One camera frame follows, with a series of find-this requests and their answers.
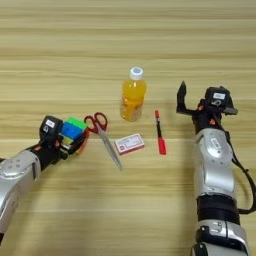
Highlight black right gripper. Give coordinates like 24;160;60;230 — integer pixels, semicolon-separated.
176;80;239;135

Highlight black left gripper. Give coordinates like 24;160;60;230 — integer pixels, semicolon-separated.
31;131;90;165

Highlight colourful puzzle cube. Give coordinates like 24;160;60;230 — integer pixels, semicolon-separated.
59;116;90;156

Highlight orange juice bottle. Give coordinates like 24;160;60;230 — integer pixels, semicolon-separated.
119;66;148;123

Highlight red white card box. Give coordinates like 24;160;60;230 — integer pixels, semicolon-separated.
113;133;146;157

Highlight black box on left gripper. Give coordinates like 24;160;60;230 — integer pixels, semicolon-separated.
39;115;64;143

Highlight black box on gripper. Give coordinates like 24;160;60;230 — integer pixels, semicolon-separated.
39;115;64;143
204;86;233;113

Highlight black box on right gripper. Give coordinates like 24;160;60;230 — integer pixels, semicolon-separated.
204;86;233;113

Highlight red black marker pen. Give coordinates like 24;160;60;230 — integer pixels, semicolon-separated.
154;109;167;156

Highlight red handled scissors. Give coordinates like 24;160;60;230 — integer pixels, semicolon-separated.
83;111;124;171

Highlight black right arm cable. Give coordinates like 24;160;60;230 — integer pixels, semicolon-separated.
226;131;256;215

